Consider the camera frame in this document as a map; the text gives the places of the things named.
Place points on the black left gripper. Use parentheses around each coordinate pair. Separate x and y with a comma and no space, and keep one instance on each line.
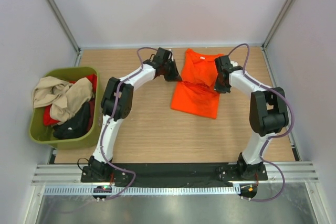
(171,69)

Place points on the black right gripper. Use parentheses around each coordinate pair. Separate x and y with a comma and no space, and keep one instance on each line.
(221,82)

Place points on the orange t shirt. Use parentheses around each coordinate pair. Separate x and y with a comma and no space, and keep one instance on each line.
(195,94)

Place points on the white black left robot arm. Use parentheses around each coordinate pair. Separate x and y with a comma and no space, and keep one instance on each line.
(116,105)

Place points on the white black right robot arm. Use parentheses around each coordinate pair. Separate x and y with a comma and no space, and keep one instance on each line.
(268,113)

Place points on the black t shirt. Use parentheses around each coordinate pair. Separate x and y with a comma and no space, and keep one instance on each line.
(77,126)

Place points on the beige t shirt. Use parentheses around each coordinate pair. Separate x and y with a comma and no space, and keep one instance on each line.
(64,98)

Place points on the red t shirt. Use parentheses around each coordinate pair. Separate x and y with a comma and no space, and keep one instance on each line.
(47,121)

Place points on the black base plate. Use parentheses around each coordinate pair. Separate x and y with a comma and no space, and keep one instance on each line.
(173,172)

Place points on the right corner aluminium post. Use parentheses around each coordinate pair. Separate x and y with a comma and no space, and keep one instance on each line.
(275,26)

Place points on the corner aluminium post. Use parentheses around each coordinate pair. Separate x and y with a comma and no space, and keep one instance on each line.
(275,26)
(63,24)

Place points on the aluminium frame rail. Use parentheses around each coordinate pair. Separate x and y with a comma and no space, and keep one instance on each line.
(64,174)

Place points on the left corner aluminium post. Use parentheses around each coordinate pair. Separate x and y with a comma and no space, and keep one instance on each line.
(63,24)

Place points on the white slotted cable duct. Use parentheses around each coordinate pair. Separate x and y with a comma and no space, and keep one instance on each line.
(95,190)

